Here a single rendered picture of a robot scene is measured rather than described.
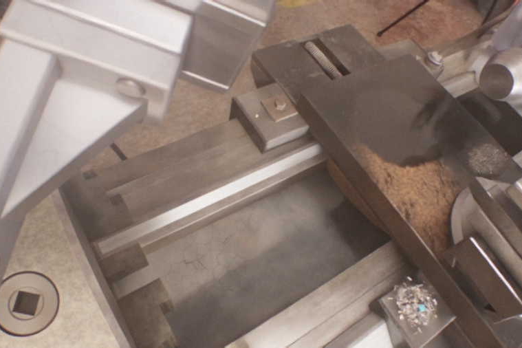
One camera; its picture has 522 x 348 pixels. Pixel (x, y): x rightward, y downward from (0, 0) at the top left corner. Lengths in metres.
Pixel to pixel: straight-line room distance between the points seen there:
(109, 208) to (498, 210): 0.45
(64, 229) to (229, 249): 0.54
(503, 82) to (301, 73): 0.40
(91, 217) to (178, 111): 1.57
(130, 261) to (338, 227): 0.54
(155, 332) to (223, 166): 0.45
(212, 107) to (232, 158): 1.19
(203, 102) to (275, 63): 1.10
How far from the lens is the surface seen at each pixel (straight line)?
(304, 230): 0.82
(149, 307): 0.34
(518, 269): 0.57
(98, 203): 0.34
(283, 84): 0.83
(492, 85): 0.72
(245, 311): 0.74
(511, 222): 0.55
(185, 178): 0.71
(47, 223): 0.27
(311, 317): 0.65
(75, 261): 0.25
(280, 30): 2.43
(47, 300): 0.26
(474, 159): 0.82
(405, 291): 0.67
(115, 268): 0.41
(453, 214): 0.70
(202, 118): 1.87
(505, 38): 1.01
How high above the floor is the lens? 1.44
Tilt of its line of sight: 58 degrees down
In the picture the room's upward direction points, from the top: 19 degrees clockwise
